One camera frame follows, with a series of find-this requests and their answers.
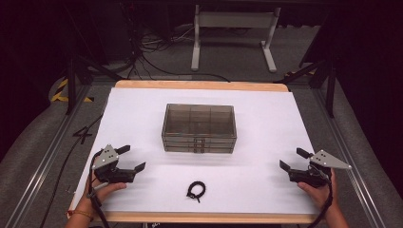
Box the aluminium floor rail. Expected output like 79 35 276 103
3 85 93 228
311 88 387 228

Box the black hair tie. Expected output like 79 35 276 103
185 180 207 204

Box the yellow and black floor tape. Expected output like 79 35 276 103
49 77 95 105

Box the transparent grey drawer organizer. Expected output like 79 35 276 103
161 103 238 155

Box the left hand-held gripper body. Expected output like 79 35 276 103
91 143 138 184

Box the left hand-held gripper cable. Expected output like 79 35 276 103
86 151 110 228

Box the person's left hand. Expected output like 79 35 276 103
77 177 128 217

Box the right hand-held gripper cable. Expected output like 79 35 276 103
315 175 336 228

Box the transparent grey drawer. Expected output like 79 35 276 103
162 141 238 149

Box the gold bracelet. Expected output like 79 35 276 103
67 209 95 221

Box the white metal stand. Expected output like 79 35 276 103
190 4 282 73

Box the tangle of cables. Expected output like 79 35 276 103
125 4 198 66

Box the hand-held gripper cable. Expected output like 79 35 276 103
86 151 110 228
315 175 336 228

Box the long black floor cable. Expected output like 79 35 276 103
138 51 232 84

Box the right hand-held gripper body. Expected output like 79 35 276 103
288 149 353 189

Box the black metal stand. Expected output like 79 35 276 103
273 15 337 119
64 52 124 116

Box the white table sheet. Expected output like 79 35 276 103
71 87 319 216

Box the person's right hand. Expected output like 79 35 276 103
297 168 338 213

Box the thin black floor cable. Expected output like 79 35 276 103
38 114 105 228

